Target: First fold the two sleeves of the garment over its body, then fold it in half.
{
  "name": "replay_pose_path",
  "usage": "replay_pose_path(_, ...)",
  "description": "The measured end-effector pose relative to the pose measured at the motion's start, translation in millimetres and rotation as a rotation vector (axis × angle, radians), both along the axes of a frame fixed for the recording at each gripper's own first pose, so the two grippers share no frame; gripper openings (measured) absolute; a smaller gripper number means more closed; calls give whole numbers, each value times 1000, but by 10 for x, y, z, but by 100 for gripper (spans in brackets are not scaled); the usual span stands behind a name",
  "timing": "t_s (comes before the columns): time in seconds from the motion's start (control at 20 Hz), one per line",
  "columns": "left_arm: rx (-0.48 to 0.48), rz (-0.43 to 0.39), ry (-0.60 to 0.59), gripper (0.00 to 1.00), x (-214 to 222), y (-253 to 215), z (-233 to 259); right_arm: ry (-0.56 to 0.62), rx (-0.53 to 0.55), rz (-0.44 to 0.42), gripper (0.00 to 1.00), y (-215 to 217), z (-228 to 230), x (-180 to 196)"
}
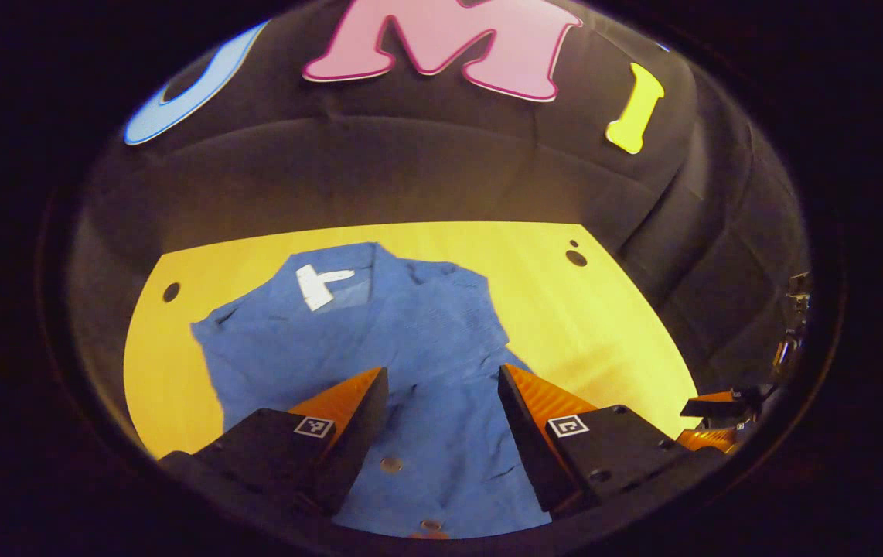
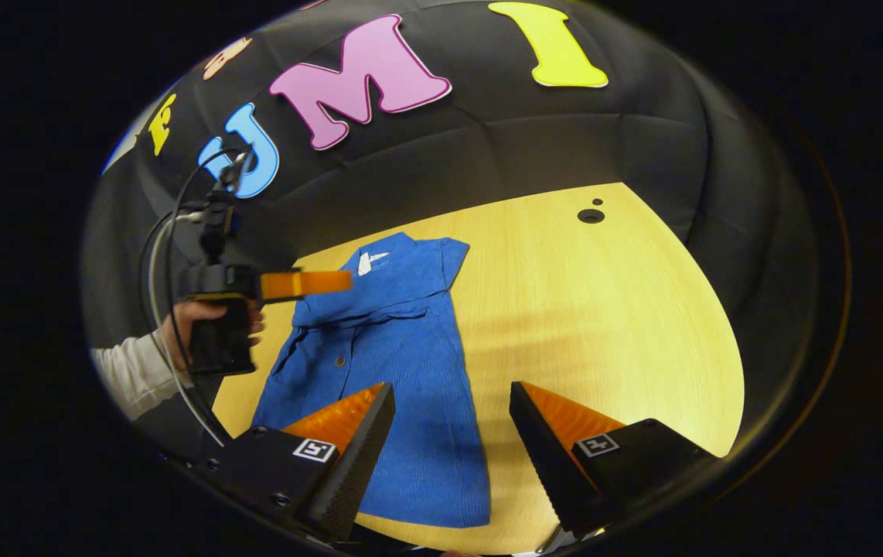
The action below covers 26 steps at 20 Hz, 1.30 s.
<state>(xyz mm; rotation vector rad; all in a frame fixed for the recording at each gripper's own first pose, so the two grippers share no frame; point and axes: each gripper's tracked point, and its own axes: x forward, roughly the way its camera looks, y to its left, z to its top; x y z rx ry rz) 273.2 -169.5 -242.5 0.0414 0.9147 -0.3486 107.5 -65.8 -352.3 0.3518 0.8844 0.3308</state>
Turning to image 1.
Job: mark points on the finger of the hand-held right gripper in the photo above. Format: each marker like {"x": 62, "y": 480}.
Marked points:
{"x": 708, "y": 441}
{"x": 716, "y": 404}

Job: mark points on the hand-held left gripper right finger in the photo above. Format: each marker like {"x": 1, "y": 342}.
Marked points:
{"x": 526, "y": 441}

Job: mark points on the blue button shirt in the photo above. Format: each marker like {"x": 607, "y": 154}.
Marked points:
{"x": 410, "y": 348}

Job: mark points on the black backdrop cloth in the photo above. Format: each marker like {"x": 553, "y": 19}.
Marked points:
{"x": 410, "y": 155}

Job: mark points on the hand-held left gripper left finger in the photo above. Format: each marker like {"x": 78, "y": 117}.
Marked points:
{"x": 352, "y": 433}

